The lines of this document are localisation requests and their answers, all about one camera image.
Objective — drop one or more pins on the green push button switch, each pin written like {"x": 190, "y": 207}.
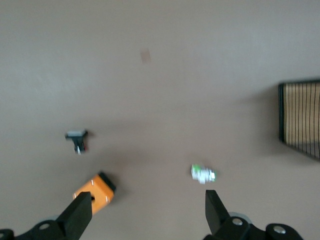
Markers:
{"x": 202, "y": 173}

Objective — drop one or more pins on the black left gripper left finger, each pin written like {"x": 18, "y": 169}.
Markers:
{"x": 75, "y": 217}

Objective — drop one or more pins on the orange button enclosure box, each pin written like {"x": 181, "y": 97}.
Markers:
{"x": 100, "y": 186}

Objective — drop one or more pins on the small clear tape patch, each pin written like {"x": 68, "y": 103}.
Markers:
{"x": 145, "y": 56}

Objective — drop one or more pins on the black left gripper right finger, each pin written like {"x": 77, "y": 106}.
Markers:
{"x": 217, "y": 215}

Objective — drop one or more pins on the black square white-top push button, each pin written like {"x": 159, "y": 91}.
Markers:
{"x": 76, "y": 137}

